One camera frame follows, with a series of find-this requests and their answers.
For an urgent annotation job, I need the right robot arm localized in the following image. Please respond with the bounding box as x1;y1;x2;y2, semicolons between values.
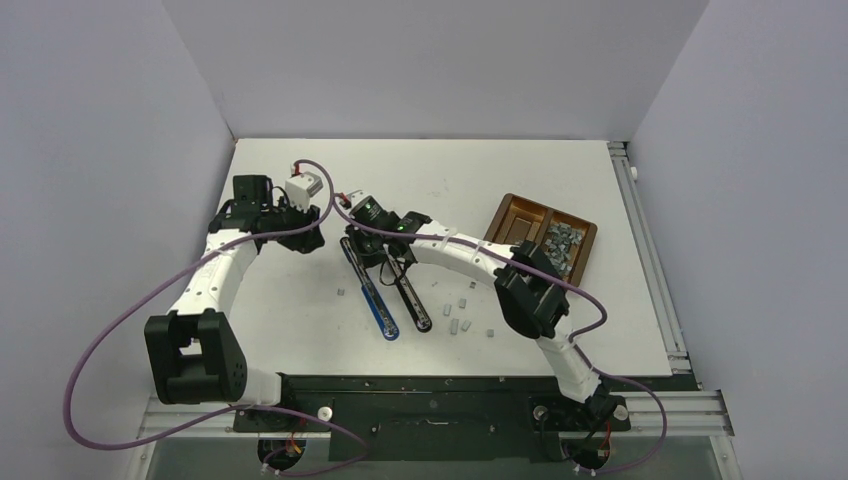
336;190;605;428

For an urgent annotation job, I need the blue stapler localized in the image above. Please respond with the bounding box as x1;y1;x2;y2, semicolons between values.
339;237;399;341

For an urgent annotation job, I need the black stapler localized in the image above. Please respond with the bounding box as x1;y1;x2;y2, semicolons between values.
387;256;433;333

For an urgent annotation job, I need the aluminium front rail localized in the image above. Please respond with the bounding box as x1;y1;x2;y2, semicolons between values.
140;390;735;437

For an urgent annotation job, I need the brown plastic tray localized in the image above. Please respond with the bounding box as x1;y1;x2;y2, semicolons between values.
484;193;598;286

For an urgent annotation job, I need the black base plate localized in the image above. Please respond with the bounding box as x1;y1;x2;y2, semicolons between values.
233;375;631;462

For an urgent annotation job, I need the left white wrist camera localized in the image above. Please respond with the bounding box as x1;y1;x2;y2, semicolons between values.
283;172;323;213

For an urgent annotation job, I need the aluminium side rail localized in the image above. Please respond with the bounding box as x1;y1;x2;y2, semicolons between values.
607;141;692;375

